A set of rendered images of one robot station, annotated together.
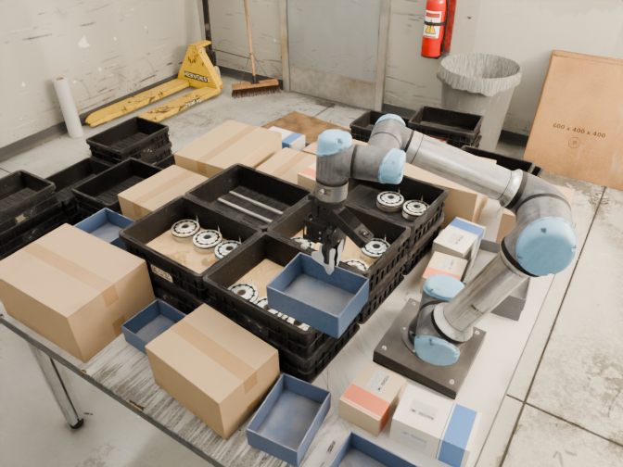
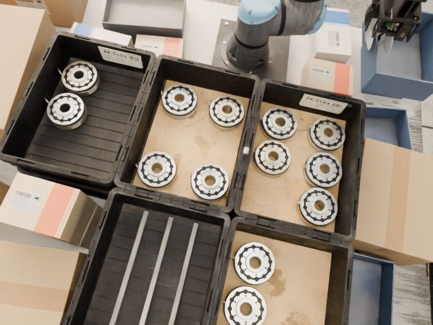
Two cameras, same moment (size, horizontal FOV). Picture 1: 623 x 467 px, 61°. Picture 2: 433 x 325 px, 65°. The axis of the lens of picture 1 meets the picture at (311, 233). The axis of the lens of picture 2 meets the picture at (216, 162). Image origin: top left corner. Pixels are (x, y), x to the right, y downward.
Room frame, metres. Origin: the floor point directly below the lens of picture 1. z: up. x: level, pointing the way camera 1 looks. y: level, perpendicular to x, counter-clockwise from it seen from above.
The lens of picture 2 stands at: (1.59, 0.27, 1.74)
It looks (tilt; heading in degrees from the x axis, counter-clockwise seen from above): 70 degrees down; 237
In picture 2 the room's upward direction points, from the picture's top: 10 degrees clockwise
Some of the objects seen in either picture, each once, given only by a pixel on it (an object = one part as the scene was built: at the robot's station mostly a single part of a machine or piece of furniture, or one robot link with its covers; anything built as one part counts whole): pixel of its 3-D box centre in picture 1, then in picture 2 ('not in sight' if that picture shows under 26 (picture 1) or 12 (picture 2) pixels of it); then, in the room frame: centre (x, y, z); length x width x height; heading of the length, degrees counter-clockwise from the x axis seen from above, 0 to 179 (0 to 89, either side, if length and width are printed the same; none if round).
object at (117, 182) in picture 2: (338, 232); (192, 129); (1.44, -0.09, 0.92); 0.40 x 0.30 x 0.02; 53
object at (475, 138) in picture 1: (441, 152); not in sight; (3.03, -0.84, 0.37); 0.42 x 0.34 x 0.46; 57
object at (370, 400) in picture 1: (372, 397); (325, 82); (0.91, -0.16, 0.74); 0.16 x 0.12 x 0.07; 146
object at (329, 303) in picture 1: (318, 293); (399, 51); (0.95, -0.01, 1.10); 0.20 x 0.15 x 0.07; 57
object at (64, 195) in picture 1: (84, 203); not in sight; (2.58, 1.31, 0.31); 0.40 x 0.30 x 0.34; 147
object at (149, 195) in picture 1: (168, 203); not in sight; (1.85, 0.59, 0.78); 0.30 x 0.22 x 0.16; 144
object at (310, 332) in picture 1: (283, 280); (303, 155); (1.20, 0.09, 0.92); 0.40 x 0.30 x 0.02; 53
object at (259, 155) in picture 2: not in sight; (272, 157); (1.26, 0.05, 0.86); 0.10 x 0.10 x 0.01
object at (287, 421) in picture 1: (289, 417); (374, 131); (0.85, 0.06, 0.73); 0.20 x 0.15 x 0.07; 153
